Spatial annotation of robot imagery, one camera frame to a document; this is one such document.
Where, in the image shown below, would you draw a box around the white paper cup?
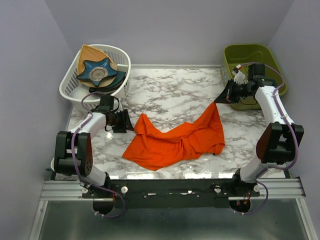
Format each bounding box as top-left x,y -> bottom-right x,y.
50,158 -> 55,172

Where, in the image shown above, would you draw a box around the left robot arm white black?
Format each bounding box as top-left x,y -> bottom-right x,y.
51,94 -> 134,198

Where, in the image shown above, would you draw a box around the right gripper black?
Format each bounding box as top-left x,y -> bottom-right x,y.
214,78 -> 252,105

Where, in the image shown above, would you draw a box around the white plastic basket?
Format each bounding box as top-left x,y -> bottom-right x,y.
59,44 -> 132,113

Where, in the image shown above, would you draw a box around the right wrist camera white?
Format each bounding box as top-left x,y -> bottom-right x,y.
232,64 -> 247,84

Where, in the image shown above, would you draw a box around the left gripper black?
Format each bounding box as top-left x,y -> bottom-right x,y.
109,108 -> 135,133

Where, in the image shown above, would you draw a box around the dark stacked plates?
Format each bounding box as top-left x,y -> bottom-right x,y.
88,72 -> 126,93

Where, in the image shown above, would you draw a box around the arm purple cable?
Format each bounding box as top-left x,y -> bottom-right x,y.
233,61 -> 300,216
71,91 -> 126,219

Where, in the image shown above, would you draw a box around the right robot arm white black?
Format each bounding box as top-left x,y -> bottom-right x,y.
214,62 -> 304,196

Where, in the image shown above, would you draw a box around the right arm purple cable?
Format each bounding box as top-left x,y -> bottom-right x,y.
233,61 -> 300,216

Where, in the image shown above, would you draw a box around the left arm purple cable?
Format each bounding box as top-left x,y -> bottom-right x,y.
71,91 -> 126,219

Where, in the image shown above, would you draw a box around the woven bamboo leaf tray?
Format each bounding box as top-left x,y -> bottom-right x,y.
77,44 -> 118,74

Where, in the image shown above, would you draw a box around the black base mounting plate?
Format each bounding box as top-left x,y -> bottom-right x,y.
82,178 -> 260,209

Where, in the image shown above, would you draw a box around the green plastic bin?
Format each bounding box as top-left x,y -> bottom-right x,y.
220,43 -> 288,111

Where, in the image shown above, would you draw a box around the orange t shirt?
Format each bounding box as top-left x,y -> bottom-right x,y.
122,102 -> 225,171

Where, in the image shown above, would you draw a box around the blue star shaped dish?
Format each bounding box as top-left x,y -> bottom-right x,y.
76,57 -> 122,88

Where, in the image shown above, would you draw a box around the aluminium rail frame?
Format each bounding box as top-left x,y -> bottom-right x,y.
29,178 -> 318,240

